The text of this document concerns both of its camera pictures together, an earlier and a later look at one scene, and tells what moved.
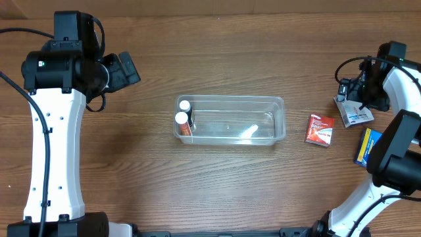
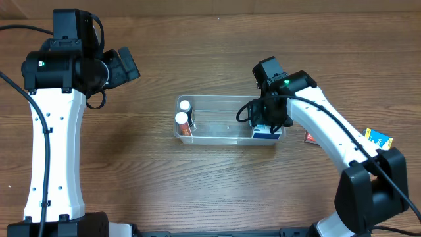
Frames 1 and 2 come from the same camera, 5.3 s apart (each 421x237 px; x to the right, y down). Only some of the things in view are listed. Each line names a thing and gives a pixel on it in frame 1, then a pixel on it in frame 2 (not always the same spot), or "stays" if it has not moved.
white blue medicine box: x=350 y=113 to x=264 y=131
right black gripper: x=356 y=91 to x=263 y=117
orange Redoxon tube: x=181 y=118 stays
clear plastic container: x=235 y=120 stays
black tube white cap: x=185 y=106 stays
